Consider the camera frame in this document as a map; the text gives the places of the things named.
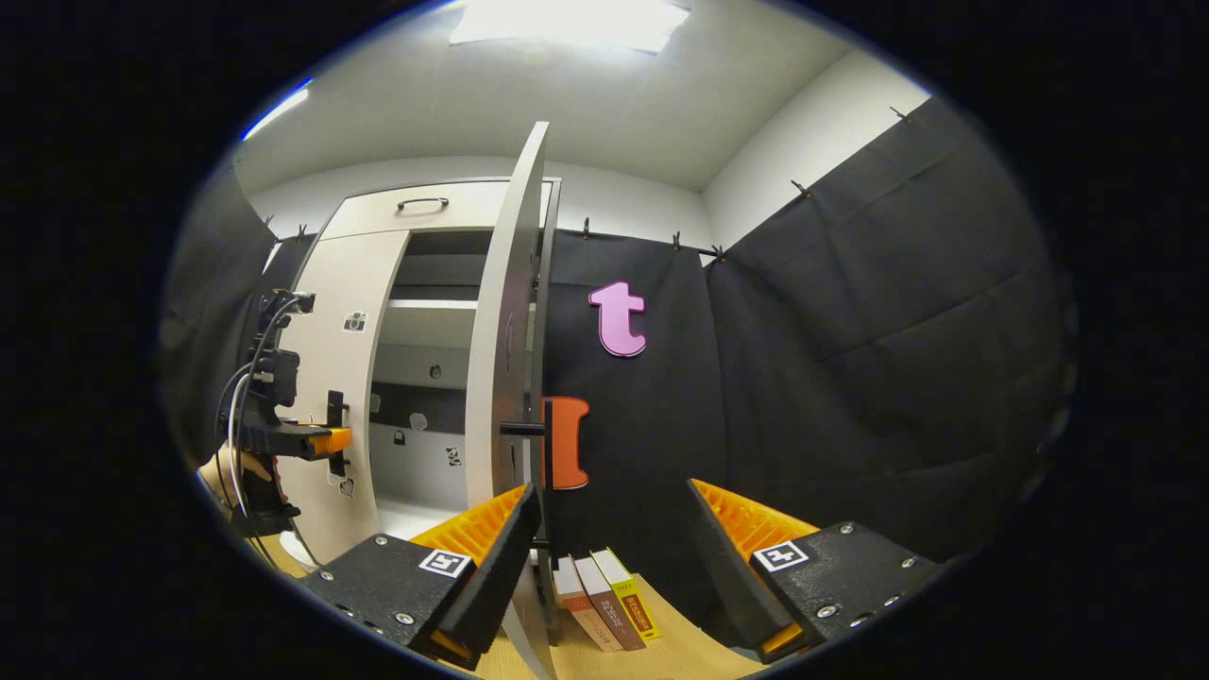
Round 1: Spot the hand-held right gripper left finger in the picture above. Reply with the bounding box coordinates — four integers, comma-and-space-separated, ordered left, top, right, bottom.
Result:
300, 484, 544, 672

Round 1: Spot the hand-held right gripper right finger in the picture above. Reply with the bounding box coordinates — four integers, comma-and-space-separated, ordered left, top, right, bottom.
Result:
687, 478, 945, 664

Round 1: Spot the white shoe cabinet door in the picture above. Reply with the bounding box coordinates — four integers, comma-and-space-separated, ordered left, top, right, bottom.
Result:
466, 121, 564, 680
277, 229, 413, 568

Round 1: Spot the white double-door shoe cabinet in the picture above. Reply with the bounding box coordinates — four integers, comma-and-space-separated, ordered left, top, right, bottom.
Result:
274, 175, 564, 568

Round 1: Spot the white cabinet drawer front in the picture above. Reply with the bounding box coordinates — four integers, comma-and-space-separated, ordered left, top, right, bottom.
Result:
319, 179, 554, 243

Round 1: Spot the yellow book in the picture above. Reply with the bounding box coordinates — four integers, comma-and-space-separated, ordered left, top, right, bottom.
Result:
591, 547, 663, 644

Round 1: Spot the white round disc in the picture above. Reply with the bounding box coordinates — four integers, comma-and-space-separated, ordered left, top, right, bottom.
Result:
280, 529, 324, 570

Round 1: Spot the brown book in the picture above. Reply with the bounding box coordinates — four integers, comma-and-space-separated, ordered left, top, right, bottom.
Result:
574, 554, 649, 652

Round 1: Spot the ceiling light panel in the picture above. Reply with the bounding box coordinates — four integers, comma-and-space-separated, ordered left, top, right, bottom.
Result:
240, 79, 314, 144
448, 0, 692, 55

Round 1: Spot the black backdrop cloth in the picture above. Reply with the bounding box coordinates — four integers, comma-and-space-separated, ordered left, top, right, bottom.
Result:
161, 94, 1080, 653

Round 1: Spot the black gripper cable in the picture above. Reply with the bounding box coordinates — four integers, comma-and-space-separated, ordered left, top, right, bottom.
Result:
214, 297, 318, 570

